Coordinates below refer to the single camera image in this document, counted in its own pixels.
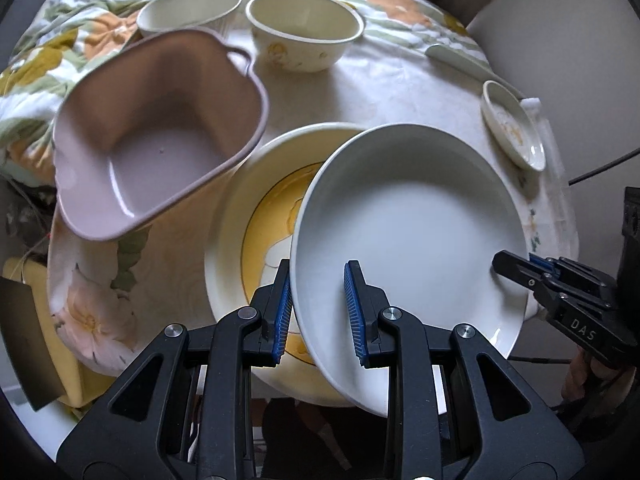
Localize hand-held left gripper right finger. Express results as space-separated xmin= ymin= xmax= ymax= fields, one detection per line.
xmin=344 ymin=260 xmax=586 ymax=480

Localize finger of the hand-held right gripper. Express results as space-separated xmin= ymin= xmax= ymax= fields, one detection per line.
xmin=547 ymin=256 xmax=620 ymax=301
xmin=492 ymin=250 xmax=553 ymax=306

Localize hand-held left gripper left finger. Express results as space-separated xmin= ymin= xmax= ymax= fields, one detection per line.
xmin=57 ymin=259 xmax=293 ymax=480

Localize white plate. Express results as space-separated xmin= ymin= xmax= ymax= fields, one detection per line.
xmin=290 ymin=123 xmax=531 ymax=418

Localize cream floral bowl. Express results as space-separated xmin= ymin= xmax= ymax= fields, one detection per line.
xmin=245 ymin=0 xmax=366 ymax=73

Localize person's right hand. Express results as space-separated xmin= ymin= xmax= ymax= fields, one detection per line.
xmin=561 ymin=347 xmax=635 ymax=413

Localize yellow rimmed cream plate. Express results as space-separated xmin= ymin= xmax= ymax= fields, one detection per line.
xmin=204 ymin=123 xmax=366 ymax=407

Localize small cream floral saucer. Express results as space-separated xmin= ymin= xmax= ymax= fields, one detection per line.
xmin=481 ymin=80 xmax=547 ymax=172

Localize pink plastic tub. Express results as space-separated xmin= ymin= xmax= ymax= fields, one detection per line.
xmin=52 ymin=29 xmax=271 ymax=241

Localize pale ceramic spoon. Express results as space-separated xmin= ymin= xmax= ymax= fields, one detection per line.
xmin=426 ymin=44 xmax=523 ymax=98

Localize yellow box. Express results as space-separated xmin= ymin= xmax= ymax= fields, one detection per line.
xmin=1 ymin=256 xmax=103 ymax=407

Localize dark flat card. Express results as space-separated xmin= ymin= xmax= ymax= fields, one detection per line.
xmin=0 ymin=276 xmax=67 ymax=412

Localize white ribbed bowl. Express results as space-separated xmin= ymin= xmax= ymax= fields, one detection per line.
xmin=136 ymin=0 xmax=243 ymax=41

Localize floral striped quilt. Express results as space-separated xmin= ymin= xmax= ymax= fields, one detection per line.
xmin=0 ymin=0 xmax=496 ymax=183

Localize black cable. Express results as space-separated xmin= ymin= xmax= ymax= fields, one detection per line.
xmin=567 ymin=147 xmax=640 ymax=186

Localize tangled thin wires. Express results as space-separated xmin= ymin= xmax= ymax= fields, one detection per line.
xmin=2 ymin=175 xmax=58 ymax=263

